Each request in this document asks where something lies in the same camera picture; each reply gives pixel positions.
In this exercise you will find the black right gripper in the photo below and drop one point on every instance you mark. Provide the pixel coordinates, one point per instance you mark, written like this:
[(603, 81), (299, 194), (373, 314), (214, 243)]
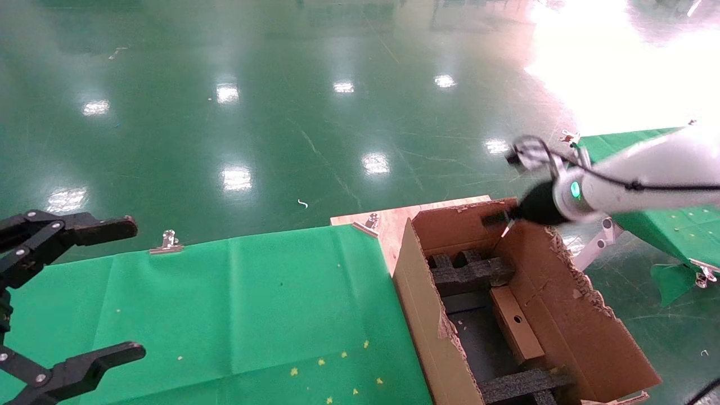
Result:
[(539, 205)]

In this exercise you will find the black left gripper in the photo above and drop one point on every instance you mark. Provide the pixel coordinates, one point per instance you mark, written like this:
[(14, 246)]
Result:
[(4, 312)]

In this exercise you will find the large open brown carton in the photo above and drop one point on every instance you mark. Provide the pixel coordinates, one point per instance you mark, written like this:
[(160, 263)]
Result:
[(562, 315)]

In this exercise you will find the silver and red clip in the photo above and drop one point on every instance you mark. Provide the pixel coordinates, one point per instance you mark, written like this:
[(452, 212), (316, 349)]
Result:
[(569, 136)]

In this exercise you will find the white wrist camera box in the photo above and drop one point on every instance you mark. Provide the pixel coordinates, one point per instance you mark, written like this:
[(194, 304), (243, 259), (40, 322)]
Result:
[(531, 153)]

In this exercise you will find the large green table cloth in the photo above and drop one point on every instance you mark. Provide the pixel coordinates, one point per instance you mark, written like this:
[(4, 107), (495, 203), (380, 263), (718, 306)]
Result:
[(225, 309)]

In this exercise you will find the white metal table leg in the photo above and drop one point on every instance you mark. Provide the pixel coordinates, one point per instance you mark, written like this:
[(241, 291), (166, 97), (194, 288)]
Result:
[(599, 244)]

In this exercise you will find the small brown cardboard box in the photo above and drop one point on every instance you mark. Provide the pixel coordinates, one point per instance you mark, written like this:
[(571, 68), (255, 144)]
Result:
[(514, 332)]

